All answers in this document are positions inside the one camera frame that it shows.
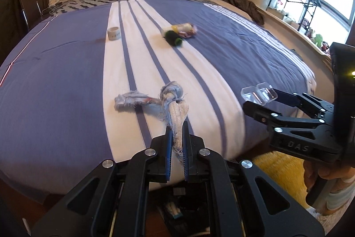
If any blue striped blanket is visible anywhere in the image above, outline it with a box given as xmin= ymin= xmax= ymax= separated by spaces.
xmin=0 ymin=0 xmax=317 ymax=196

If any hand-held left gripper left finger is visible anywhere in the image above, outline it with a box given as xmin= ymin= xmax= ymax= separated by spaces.
xmin=30 ymin=126 xmax=174 ymax=237

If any white yellow bottle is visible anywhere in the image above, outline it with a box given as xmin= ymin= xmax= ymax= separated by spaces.
xmin=161 ymin=23 xmax=193 ymax=36

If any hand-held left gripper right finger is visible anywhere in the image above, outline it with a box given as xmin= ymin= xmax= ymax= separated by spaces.
xmin=183 ymin=120 xmax=325 ymax=237

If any grey zigzag bed sheet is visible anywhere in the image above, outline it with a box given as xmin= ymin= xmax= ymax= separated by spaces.
xmin=48 ymin=0 xmax=200 ymax=17

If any person's right hand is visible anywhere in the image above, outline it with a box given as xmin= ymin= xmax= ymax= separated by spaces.
xmin=303 ymin=161 xmax=355 ymax=199

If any black thread spool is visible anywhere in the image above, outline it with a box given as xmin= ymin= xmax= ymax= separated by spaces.
xmin=165 ymin=31 xmax=183 ymax=46

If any white charger cable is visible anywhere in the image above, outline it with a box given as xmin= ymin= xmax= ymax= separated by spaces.
xmin=41 ymin=0 xmax=65 ymax=14

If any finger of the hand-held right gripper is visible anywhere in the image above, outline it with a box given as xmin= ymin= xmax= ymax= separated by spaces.
xmin=266 ymin=88 xmax=335 ymax=121
xmin=243 ymin=100 xmax=343 ymax=162

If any frayed denim cloth strip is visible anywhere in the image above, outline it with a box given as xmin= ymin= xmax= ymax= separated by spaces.
xmin=114 ymin=81 xmax=189 ymax=168

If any clear plastic box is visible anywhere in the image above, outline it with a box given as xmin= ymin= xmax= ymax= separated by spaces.
xmin=241 ymin=82 xmax=278 ymax=104

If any dark chair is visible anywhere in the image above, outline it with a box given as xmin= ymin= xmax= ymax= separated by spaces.
xmin=17 ymin=0 xmax=31 ymax=32

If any beige tape roll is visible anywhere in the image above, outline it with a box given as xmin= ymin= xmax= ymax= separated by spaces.
xmin=108 ymin=27 xmax=122 ymax=41

